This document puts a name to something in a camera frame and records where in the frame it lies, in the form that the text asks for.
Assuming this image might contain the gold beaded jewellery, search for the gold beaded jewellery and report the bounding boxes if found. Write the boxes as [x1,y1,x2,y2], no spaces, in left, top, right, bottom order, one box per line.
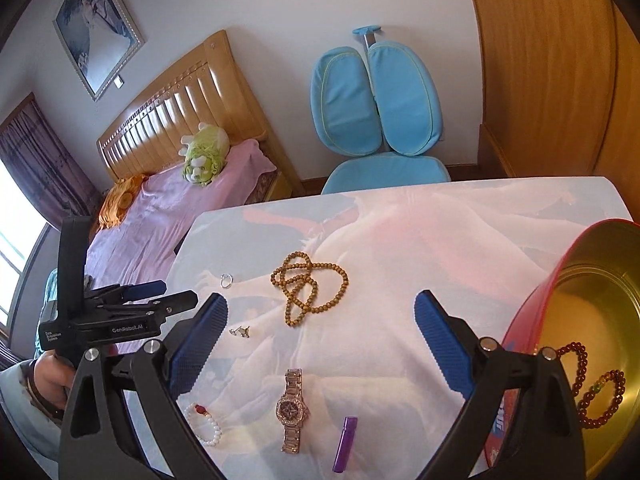
[270,252,350,329]

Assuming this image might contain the wooden bed frame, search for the wooden bed frame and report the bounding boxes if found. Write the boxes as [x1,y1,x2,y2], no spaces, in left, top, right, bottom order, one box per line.
[96,30,307,202]

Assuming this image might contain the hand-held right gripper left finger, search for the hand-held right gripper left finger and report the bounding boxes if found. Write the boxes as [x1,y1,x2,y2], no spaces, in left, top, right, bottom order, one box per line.
[59,292,231,480]

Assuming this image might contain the gold rhinestone wristwatch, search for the gold rhinestone wristwatch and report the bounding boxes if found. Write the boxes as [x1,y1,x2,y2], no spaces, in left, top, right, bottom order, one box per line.
[276,368,310,455]

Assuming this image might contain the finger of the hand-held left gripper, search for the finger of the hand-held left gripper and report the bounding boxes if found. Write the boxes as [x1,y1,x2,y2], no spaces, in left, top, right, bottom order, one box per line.
[92,280,167,306]
[102,290,199,328]

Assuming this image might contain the dark red bead bracelet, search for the dark red bead bracelet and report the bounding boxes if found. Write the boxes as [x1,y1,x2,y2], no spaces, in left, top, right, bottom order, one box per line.
[558,341,590,403]

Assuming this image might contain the teal cloth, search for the teal cloth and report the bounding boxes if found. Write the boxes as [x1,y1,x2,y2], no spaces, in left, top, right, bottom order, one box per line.
[34,269,60,357]

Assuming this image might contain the green plush toy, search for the green plush toy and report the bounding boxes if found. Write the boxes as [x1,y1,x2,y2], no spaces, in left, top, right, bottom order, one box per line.
[180,122,231,189]

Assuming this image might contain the window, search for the window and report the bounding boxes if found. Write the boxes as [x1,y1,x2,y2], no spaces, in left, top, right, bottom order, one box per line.
[0,160,52,333]

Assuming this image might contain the person's left hand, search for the person's left hand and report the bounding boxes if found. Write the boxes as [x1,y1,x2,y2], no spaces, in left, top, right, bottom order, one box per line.
[30,350,77,411]

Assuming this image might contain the pale printed tablecloth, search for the pale printed tablecloth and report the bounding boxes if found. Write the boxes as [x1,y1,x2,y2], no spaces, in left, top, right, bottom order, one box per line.
[120,176,640,480]

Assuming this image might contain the light blue desk chair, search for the light blue desk chair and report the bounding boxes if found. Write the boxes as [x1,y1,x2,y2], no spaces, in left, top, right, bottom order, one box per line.
[310,26,452,196]

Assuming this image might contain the framed wall picture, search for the framed wall picture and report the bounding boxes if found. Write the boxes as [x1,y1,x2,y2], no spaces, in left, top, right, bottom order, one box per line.
[52,0,146,103]

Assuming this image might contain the red bracelet with green bead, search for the red bracelet with green bead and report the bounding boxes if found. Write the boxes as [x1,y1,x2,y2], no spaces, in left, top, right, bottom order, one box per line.
[576,369,627,429]

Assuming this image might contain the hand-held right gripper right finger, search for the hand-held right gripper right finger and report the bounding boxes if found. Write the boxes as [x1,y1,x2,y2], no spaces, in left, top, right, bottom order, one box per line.
[414,289,586,480]

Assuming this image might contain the purple curtain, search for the purple curtain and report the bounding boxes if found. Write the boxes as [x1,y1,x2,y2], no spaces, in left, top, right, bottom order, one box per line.
[0,92,104,227]

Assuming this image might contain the purple lipstick tube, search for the purple lipstick tube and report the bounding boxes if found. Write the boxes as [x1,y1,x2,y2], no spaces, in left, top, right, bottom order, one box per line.
[332,415,359,474]

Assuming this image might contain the pink blanket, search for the pink blanket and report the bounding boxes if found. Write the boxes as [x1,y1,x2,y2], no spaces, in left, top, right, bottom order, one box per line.
[84,140,279,313]

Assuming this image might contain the wooden wardrobe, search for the wooden wardrobe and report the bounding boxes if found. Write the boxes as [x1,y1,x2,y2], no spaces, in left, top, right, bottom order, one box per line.
[462,0,640,222]

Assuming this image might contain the round red gold tin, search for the round red gold tin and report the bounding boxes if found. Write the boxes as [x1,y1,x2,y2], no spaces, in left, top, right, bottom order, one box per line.
[487,218,640,480]

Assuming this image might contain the white bead bracelet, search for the white bead bracelet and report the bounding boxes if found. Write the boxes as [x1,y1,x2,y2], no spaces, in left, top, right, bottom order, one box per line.
[183,402,222,447]

